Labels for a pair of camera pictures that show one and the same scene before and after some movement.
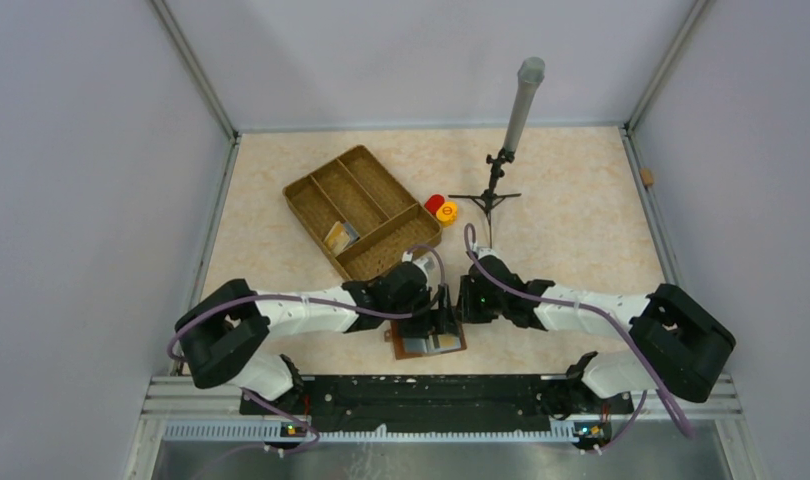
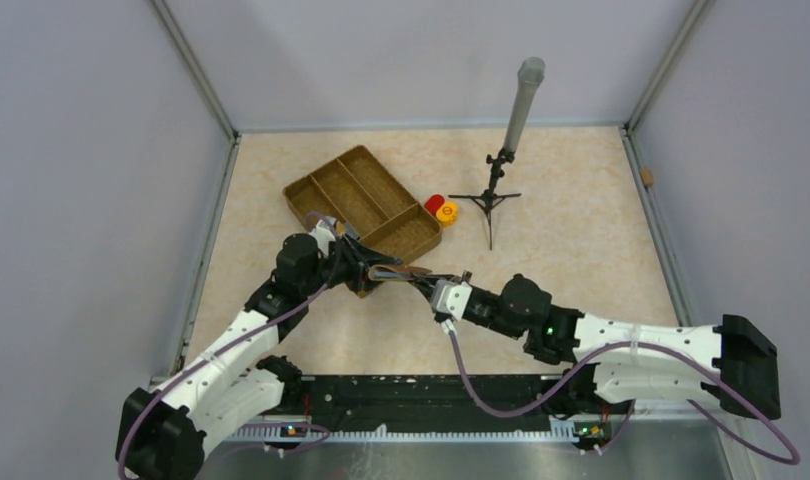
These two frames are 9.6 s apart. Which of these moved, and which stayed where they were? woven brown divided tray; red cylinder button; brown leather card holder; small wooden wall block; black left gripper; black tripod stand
Moved: brown leather card holder; black left gripper
Stayed: black tripod stand; woven brown divided tray; red cylinder button; small wooden wall block
